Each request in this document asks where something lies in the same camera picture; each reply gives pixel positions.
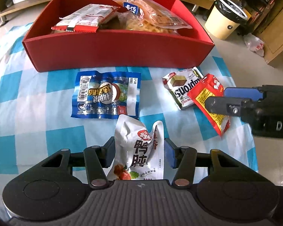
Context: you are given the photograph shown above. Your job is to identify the red yellow snack bag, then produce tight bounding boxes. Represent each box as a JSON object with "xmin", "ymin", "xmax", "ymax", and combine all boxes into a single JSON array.
[{"xmin": 188, "ymin": 73, "xmax": 230, "ymax": 136}]

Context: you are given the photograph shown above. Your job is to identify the white duck gizzard packet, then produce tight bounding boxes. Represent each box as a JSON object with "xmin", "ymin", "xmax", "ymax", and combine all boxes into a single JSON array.
[{"xmin": 107, "ymin": 114, "xmax": 165, "ymax": 181}]

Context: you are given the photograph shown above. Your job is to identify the Kapron wafer packet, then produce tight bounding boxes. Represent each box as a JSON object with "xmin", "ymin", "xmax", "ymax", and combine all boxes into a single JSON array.
[{"xmin": 162, "ymin": 67, "xmax": 203, "ymax": 110}]

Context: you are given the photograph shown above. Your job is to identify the blue coconut jelly packet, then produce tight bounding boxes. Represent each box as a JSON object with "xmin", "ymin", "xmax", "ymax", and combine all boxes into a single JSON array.
[{"xmin": 71, "ymin": 70, "xmax": 142, "ymax": 119}]

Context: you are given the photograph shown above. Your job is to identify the orange spicy strips packet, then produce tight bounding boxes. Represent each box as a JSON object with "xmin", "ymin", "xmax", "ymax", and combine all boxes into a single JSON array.
[{"xmin": 113, "ymin": 0, "xmax": 192, "ymax": 30}]

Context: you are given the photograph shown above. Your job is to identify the waffle snack clear bag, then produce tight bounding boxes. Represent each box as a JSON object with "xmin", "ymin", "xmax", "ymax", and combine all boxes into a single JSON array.
[{"xmin": 118, "ymin": 12, "xmax": 178, "ymax": 35}]

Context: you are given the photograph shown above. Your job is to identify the red white small packet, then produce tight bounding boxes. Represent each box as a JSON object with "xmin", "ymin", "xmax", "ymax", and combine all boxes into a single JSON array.
[{"xmin": 52, "ymin": 4, "xmax": 119, "ymax": 33}]

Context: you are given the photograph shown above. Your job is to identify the white plastic bag on floor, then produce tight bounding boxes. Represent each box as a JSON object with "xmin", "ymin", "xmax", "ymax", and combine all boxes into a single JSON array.
[{"xmin": 243, "ymin": 33, "xmax": 264, "ymax": 57}]

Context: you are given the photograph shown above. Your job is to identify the blue white checkered cloth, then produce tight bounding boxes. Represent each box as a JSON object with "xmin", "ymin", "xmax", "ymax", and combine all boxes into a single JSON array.
[{"xmin": 0, "ymin": 24, "xmax": 258, "ymax": 221}]

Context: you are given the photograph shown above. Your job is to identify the yellow trash bin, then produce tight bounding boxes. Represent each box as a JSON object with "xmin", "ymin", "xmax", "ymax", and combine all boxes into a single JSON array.
[{"xmin": 205, "ymin": 0, "xmax": 248, "ymax": 40}]

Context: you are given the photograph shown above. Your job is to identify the red cardboard box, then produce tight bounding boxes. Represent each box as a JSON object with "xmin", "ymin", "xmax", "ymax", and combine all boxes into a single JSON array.
[{"xmin": 22, "ymin": 0, "xmax": 214, "ymax": 72}]

